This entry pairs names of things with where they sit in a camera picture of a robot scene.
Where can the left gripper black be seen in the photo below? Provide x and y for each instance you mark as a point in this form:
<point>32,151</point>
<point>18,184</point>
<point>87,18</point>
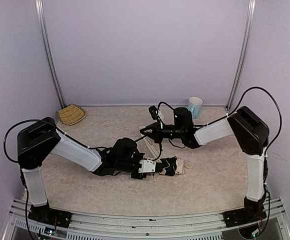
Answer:
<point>158,169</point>

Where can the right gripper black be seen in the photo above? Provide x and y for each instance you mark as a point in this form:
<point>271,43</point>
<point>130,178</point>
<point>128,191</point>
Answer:
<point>156,131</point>

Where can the beige folding umbrella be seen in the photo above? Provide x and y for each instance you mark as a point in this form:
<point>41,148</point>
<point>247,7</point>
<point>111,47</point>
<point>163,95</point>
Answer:
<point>154,152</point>

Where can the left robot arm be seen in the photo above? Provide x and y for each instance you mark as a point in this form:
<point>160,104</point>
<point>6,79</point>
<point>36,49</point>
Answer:
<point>43,138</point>

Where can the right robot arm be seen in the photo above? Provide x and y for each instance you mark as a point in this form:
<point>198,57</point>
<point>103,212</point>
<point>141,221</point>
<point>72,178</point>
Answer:
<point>251,133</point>

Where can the light blue mug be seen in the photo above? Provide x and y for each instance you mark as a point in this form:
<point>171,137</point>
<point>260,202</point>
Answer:
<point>194,106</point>

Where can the yellow woven basket tray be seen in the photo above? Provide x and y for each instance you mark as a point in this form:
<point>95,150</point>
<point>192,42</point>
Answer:
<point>71,114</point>

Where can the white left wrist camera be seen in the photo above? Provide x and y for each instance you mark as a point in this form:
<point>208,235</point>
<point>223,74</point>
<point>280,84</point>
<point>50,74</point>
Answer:
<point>147,166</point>

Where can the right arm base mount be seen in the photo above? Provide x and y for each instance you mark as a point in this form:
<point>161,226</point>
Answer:
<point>251,212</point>

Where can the aluminium front rail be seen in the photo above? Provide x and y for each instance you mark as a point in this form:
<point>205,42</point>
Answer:
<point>272,225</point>

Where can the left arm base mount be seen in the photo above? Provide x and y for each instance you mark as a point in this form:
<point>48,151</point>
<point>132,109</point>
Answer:
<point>50,216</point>

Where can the right aluminium corner post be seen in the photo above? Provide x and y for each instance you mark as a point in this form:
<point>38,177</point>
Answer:
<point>243,53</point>

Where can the aluminium corner post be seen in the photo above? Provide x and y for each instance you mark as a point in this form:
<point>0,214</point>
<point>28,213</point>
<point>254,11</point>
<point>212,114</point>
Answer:
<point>243,53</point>
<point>48,53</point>

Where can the left aluminium corner post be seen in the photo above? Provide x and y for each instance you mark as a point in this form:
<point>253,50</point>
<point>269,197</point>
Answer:
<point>48,53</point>

